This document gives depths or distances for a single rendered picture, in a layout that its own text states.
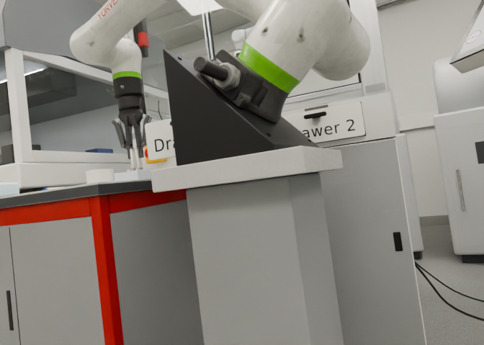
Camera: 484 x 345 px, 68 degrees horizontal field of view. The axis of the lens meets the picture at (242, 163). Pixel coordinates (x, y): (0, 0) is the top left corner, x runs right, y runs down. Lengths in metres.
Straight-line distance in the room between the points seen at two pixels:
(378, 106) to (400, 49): 3.27
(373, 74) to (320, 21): 0.64
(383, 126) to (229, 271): 0.78
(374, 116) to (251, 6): 0.54
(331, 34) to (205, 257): 0.45
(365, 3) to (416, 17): 3.27
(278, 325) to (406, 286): 0.73
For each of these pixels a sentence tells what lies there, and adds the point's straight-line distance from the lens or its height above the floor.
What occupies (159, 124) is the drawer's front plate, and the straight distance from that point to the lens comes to 1.09.
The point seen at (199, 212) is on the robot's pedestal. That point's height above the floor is 0.68.
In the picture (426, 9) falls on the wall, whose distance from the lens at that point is 4.62.
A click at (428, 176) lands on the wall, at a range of 4.34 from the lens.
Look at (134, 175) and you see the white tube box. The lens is 1.19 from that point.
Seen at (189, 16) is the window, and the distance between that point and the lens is 1.55.
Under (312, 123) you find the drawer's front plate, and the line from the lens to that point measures 1.24.
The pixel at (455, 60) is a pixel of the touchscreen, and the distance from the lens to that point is 1.13.
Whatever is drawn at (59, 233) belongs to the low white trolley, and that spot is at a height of 0.65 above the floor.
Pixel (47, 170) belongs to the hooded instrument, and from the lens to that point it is 1.71.
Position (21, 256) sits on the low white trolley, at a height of 0.61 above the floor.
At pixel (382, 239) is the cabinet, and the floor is 0.48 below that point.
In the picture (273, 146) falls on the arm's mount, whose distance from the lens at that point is 0.54.
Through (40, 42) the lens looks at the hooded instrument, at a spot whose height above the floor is 1.43.
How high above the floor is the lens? 0.72
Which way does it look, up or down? 3 degrees up
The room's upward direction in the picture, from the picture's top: 7 degrees counter-clockwise
